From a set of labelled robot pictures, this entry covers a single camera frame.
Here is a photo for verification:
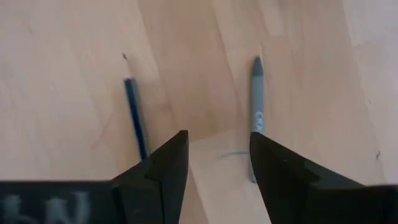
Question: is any dark thin pen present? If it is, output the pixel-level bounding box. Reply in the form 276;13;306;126
123;77;149;161

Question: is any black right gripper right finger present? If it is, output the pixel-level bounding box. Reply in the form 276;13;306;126
249;131;398;224

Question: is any grey crayon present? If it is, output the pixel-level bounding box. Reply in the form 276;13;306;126
248;55;266;184

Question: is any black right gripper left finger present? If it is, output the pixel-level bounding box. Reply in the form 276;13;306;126
111;129;190;224

